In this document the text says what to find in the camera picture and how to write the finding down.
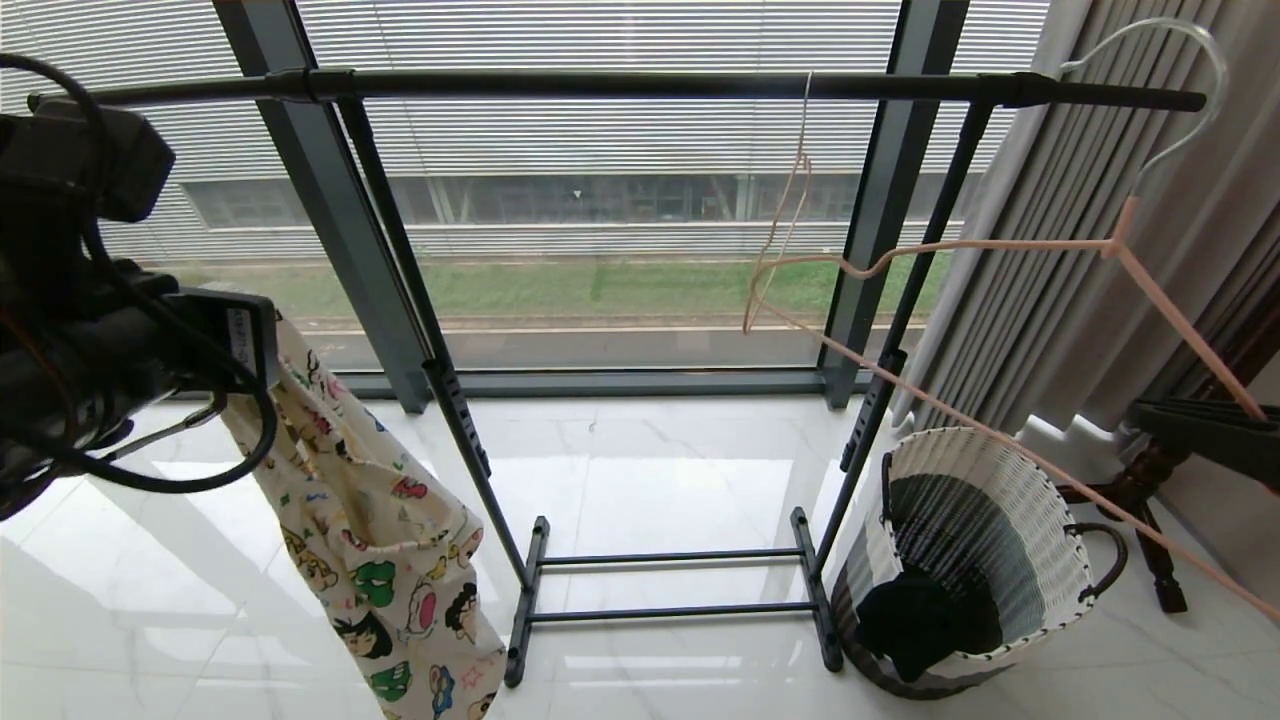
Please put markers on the window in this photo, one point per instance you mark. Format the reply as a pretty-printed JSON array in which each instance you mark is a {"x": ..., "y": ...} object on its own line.
[{"x": 345, "y": 250}]

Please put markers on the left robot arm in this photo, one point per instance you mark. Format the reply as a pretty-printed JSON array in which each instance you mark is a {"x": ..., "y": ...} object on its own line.
[{"x": 30, "y": 400}]

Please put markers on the white laundry basket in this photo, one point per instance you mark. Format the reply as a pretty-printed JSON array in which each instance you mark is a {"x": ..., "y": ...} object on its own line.
[{"x": 1060, "y": 570}]

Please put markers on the beige curtain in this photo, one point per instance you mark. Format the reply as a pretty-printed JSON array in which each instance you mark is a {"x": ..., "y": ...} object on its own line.
[{"x": 1060, "y": 150}]

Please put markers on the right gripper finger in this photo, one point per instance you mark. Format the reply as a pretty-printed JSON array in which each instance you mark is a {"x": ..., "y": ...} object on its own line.
[
  {"x": 1220, "y": 415},
  {"x": 1250, "y": 455}
]

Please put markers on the cream printed garment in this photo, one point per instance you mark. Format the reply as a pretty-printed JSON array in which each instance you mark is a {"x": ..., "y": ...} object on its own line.
[{"x": 370, "y": 540}]

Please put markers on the black clothes rack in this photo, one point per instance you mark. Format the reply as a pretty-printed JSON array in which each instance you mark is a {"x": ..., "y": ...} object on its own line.
[{"x": 600, "y": 84}]

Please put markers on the black garment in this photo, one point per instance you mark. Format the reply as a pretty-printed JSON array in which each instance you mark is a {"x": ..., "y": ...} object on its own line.
[{"x": 920, "y": 620}]

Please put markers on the dark brown wooden stand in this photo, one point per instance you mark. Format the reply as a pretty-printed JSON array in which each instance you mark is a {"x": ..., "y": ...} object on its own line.
[{"x": 1145, "y": 480}]

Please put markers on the pink clothes hanger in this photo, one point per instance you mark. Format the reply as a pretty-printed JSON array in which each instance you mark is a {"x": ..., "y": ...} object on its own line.
[
  {"x": 1190, "y": 333},
  {"x": 806, "y": 120}
]

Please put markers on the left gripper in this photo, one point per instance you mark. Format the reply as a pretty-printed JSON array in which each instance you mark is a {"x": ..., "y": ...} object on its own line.
[{"x": 150, "y": 360}]

